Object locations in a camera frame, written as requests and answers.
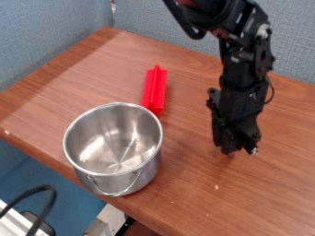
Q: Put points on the stainless steel metal pot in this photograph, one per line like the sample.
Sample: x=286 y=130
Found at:
x=112 y=145

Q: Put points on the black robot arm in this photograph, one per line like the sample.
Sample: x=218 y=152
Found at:
x=239 y=24

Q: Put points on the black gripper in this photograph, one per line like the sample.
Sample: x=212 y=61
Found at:
x=235 y=111

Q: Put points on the red block object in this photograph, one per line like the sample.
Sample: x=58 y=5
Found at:
x=154 y=92

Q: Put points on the white device with black edge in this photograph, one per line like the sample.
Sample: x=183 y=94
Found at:
x=15 y=224

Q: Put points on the white table bracket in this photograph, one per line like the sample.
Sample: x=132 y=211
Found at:
x=111 y=223

